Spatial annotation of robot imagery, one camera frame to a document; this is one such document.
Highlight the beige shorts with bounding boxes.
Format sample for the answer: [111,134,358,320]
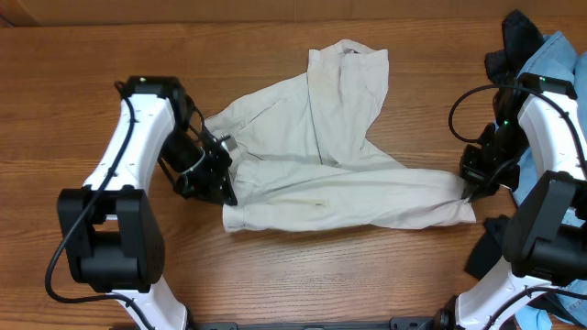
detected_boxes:
[205,39,476,232]

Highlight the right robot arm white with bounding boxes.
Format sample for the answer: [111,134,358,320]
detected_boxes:
[425,72,586,330]

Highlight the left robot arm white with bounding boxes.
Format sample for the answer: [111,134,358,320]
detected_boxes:
[45,76,238,329]

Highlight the black garment near base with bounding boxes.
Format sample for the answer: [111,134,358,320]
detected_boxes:
[464,215,509,280]

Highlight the blue denim jeans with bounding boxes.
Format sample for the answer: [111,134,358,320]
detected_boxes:
[513,31,586,330]

